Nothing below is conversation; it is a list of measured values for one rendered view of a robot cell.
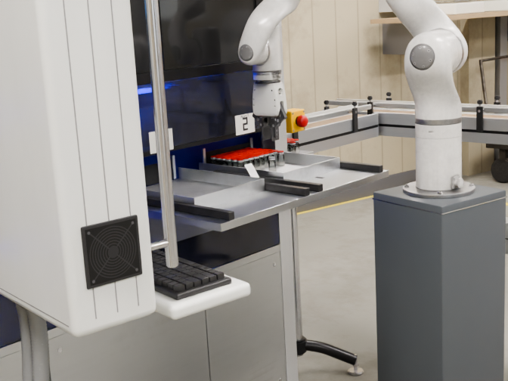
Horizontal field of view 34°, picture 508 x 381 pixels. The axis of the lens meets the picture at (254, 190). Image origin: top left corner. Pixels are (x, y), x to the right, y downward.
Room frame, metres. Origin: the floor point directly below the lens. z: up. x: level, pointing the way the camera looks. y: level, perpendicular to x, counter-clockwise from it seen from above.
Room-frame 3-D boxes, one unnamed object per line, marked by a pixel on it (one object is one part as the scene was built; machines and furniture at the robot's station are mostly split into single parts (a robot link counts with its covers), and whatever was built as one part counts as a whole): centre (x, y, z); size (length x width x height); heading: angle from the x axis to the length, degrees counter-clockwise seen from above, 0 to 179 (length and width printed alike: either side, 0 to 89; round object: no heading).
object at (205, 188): (2.19, 0.18, 0.90); 0.34 x 0.26 x 0.04; 47
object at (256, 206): (2.26, 0.02, 0.87); 0.70 x 0.48 x 0.02; 137
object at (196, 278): (1.74, 0.24, 0.82); 0.40 x 0.14 x 0.02; 39
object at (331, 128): (3.00, -0.23, 0.92); 0.69 x 0.15 x 0.16; 137
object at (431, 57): (2.11, -0.48, 1.16); 0.19 x 0.12 x 0.24; 148
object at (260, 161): (2.46, -0.02, 0.90); 0.18 x 0.02 x 0.05; 137
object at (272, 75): (2.41, -0.06, 1.17); 0.09 x 0.08 x 0.03; 47
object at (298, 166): (2.43, -0.05, 0.90); 0.34 x 0.26 x 0.04; 47
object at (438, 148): (2.14, -0.50, 0.95); 0.19 x 0.19 x 0.18
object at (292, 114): (2.70, -0.13, 1.00); 0.08 x 0.07 x 0.07; 47
